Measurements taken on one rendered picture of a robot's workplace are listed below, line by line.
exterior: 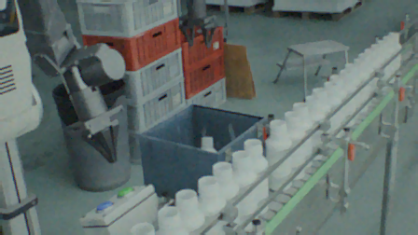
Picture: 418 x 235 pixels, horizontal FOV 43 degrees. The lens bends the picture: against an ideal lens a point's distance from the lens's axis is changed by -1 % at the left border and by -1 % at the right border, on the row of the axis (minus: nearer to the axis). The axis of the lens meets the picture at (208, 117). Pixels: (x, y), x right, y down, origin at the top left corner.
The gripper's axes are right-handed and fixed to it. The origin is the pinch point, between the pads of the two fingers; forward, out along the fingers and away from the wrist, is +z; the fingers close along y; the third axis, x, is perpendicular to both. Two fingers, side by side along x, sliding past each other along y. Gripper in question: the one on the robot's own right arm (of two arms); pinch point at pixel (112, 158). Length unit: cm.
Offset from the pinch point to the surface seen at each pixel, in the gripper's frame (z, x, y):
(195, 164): 21, 27, 50
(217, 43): 3, 179, 290
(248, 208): 19.5, -16.6, 14.1
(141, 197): 8.7, -3.9, -0.1
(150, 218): 13.5, -3.9, 0.0
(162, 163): 19, 40, 50
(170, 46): -10, 165, 217
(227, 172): 9.5, -18.7, 9.2
